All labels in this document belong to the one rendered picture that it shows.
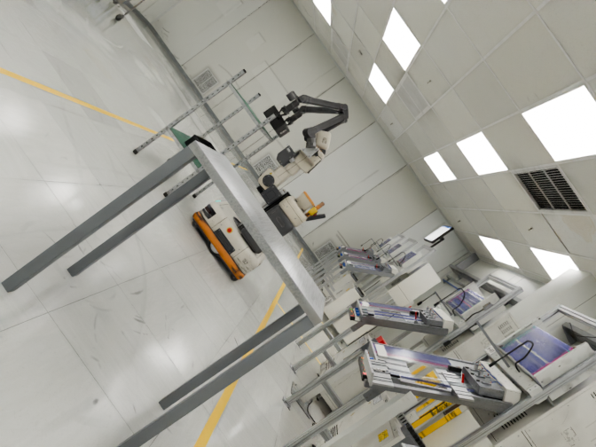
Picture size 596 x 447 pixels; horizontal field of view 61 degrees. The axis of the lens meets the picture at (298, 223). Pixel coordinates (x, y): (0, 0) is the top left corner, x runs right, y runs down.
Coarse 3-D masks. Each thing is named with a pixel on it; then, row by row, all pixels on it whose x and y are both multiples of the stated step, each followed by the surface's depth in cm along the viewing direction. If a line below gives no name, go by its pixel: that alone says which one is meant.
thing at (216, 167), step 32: (192, 160) 164; (224, 160) 194; (128, 192) 163; (224, 192) 160; (96, 224) 164; (128, 224) 205; (256, 224) 163; (96, 256) 206; (288, 256) 183; (288, 288) 160; (288, 320) 201; (320, 320) 159; (256, 352) 161; (192, 384) 204; (224, 384) 162; (160, 416) 166
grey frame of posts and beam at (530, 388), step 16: (560, 304) 337; (544, 320) 336; (496, 352) 326; (336, 368) 344; (512, 368) 296; (576, 368) 263; (528, 384) 271; (560, 384) 263; (288, 400) 347; (352, 400) 272; (528, 400) 265; (336, 416) 271; (496, 416) 269; (512, 416) 266; (304, 432) 275; (320, 432) 272; (480, 432) 267
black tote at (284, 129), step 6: (270, 108) 412; (276, 108) 412; (264, 114) 412; (270, 114) 412; (276, 120) 412; (282, 120) 412; (276, 126) 412; (282, 126) 418; (276, 132) 428; (282, 132) 448
